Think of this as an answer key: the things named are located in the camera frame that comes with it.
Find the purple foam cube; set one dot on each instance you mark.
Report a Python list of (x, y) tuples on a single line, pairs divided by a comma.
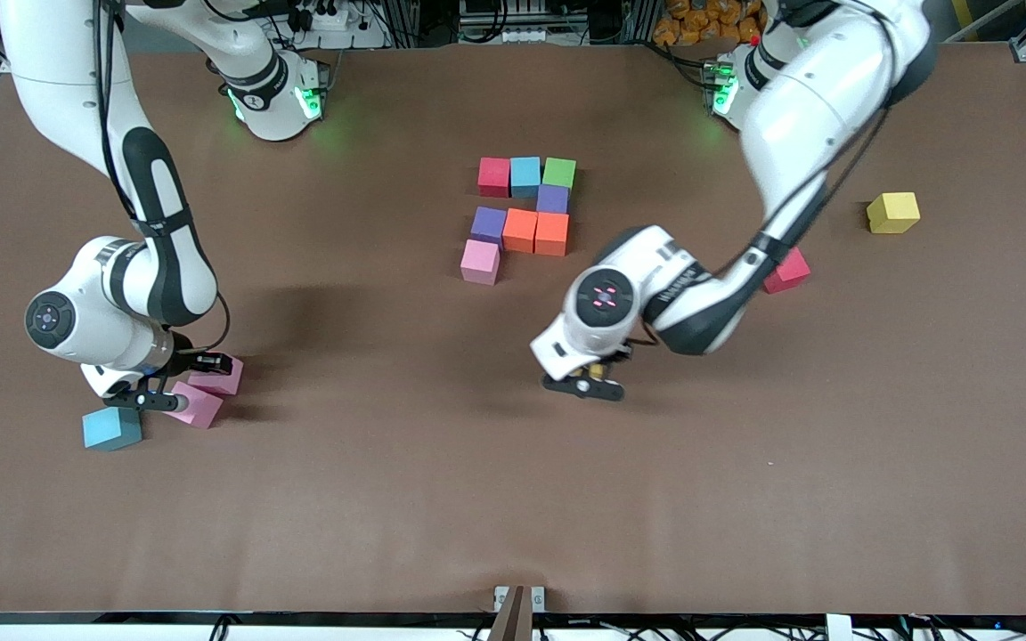
[(552, 198), (488, 224)]

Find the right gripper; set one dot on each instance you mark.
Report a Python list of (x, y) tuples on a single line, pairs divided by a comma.
[(184, 363)]

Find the pink foam cube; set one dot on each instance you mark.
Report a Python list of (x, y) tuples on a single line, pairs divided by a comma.
[(480, 263), (223, 383), (199, 409)]

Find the white power strip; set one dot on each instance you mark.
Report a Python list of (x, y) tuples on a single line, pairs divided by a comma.
[(330, 18), (526, 36)]

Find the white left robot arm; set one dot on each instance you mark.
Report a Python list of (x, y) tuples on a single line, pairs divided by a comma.
[(816, 98)]

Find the white label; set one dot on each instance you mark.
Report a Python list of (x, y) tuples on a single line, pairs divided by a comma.
[(838, 628)]

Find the yellow foam cube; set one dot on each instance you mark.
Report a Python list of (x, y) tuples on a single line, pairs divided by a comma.
[(893, 212), (596, 368)]

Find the red foam cube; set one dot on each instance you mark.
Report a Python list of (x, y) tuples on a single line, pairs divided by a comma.
[(493, 176), (795, 274)]

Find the orange foam cube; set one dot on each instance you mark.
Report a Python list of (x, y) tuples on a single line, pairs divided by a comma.
[(520, 230), (552, 234)]

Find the bag of oranges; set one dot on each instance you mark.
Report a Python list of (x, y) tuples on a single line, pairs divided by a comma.
[(700, 27)]

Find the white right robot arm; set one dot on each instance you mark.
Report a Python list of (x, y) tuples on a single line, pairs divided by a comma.
[(148, 249)]

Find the light blue foam cube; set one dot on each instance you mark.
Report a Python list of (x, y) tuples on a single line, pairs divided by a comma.
[(525, 176), (111, 429)]

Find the brown table cover sheet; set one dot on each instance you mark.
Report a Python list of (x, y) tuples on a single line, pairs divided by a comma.
[(513, 490)]

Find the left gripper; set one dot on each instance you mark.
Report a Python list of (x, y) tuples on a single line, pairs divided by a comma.
[(617, 355)]

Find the green foam cube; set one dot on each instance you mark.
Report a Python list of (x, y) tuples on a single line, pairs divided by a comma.
[(559, 172)]

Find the grey metal bracket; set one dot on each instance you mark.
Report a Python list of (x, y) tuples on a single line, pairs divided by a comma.
[(517, 614)]

